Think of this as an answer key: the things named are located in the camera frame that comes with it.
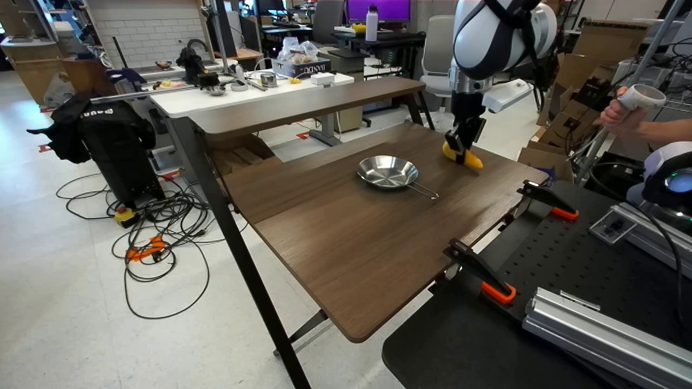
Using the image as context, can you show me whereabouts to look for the white handheld controller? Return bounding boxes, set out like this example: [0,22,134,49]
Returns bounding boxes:
[572,82,671,186]

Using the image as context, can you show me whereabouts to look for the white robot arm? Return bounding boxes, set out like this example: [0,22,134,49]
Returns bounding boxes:
[445,0,559,154]

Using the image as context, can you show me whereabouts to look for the black perforated board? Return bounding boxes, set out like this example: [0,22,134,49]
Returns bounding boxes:
[383,183,692,389]

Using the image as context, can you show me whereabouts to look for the person's hand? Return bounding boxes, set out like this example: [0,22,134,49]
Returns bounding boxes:
[600,87,646,135]

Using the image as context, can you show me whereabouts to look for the white bottle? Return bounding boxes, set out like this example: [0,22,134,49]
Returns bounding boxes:
[365,5,379,41]

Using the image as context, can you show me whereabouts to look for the person's forearm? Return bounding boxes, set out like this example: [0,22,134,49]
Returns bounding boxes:
[639,118,692,145]

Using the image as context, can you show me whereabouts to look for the white black robot base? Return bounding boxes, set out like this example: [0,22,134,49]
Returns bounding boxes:
[626,141,692,234]

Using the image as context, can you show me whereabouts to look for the small steel frying pan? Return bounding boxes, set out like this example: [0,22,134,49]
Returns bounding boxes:
[358,154,440,200]

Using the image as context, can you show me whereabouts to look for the orange carrot plush toy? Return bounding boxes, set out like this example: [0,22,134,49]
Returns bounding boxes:
[442,143,484,170]

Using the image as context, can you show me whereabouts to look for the orange black clamp right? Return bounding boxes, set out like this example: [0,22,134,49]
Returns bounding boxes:
[520,179,579,222]

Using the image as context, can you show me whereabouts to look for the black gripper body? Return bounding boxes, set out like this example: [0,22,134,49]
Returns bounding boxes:
[447,93,486,148]

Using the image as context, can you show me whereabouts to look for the black floor cables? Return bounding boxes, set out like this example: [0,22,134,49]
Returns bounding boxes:
[55,170,252,321]

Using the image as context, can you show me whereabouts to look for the grey office chair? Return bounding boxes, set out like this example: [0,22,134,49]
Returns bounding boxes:
[423,14,455,103]

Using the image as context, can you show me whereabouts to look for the aluminium extrusion rail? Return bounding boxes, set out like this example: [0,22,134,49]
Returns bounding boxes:
[523,287,692,389]

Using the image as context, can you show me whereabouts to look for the purple monitor screen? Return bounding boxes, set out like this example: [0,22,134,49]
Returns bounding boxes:
[347,0,412,22]

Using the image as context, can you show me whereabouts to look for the orange black clamp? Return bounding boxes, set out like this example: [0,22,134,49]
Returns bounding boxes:
[520,179,579,222]
[444,237,517,306]

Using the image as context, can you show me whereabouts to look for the orange cable plug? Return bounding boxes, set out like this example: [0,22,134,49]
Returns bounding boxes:
[126,235,167,262]

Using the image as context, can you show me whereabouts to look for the orange black clamp left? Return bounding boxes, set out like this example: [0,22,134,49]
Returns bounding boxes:
[444,237,517,306]

